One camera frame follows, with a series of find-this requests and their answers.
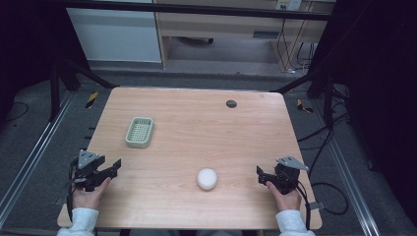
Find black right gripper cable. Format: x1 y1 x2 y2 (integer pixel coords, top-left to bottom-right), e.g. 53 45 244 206
288 173 327 231

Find person's right hand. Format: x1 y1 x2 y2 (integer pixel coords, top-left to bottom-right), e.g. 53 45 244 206
266 180 303 212

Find white cabinet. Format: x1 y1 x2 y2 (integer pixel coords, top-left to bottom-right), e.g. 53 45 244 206
66 7 162 64

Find black metal frame bar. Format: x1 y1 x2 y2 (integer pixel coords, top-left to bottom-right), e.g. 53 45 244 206
42 0 332 22

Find hanging black cables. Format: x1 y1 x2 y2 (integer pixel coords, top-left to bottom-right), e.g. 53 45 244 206
275 18 318 75

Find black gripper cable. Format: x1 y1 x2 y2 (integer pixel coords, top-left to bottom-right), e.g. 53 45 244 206
288 173 327 231
66 160 80 222

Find white round soap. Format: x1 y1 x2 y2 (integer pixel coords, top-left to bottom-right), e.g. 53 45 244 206
197 167 218 192

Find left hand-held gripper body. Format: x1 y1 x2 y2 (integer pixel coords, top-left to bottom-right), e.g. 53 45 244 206
70 149 106 193

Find metal floor rail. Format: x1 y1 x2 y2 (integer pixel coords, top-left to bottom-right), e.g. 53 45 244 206
316 97 382 236
0 89 77 227

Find person's left hand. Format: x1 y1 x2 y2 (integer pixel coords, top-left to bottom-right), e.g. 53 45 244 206
71 176 112 210

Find yellow black floor tape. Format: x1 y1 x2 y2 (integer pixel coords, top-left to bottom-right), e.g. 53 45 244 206
85 90 99 109
296 98 314 114

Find black floor cable loop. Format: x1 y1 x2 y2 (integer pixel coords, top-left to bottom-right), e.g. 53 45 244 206
310 182 350 216

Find green soap dish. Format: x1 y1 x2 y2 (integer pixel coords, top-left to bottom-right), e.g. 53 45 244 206
125 116 155 149

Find black metal stand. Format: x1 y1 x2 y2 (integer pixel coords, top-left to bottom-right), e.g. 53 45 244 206
48 48 119 123
268 62 338 129

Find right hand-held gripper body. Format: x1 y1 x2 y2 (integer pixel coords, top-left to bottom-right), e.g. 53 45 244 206
272 154 310 196

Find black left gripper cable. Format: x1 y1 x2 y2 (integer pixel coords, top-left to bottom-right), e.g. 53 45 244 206
66 160 80 222

